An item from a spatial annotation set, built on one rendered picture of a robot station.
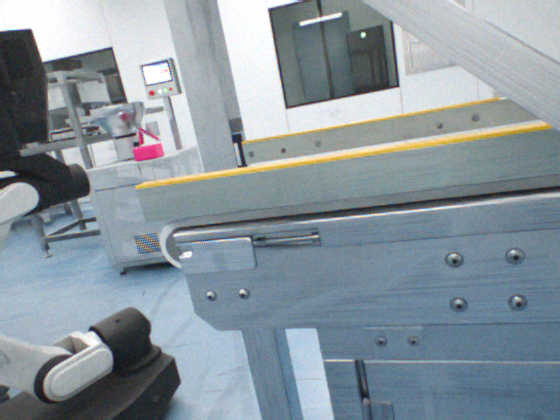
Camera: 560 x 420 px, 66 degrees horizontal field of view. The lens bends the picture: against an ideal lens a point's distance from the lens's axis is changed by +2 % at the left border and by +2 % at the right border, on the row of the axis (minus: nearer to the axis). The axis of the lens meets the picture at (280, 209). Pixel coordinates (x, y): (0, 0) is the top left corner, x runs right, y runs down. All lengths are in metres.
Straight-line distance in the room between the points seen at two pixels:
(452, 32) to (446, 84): 5.23
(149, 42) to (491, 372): 5.67
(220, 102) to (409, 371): 0.43
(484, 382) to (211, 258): 0.27
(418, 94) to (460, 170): 5.13
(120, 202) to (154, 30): 3.27
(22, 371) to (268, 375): 0.90
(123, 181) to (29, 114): 1.65
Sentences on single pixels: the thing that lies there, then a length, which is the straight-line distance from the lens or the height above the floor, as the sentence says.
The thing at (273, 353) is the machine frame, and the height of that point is 0.56.
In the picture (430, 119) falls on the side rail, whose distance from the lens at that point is 0.59.
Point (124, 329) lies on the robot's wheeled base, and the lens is 1.61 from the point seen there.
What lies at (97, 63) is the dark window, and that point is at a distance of 6.21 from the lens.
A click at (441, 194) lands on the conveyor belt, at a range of 0.34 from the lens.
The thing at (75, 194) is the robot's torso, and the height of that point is 0.81.
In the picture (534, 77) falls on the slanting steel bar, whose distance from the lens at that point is 0.25.
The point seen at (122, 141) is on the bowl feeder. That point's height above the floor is 0.90.
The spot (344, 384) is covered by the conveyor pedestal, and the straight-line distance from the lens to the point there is 0.46.
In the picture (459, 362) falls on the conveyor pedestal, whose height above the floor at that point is 0.71.
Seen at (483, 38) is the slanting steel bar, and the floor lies 0.98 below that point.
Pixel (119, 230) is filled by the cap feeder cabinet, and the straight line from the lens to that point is 3.08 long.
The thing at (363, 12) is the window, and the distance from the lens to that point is 5.44.
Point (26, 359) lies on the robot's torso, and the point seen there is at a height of 0.39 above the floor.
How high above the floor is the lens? 0.97
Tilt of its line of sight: 14 degrees down
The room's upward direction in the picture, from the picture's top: 11 degrees counter-clockwise
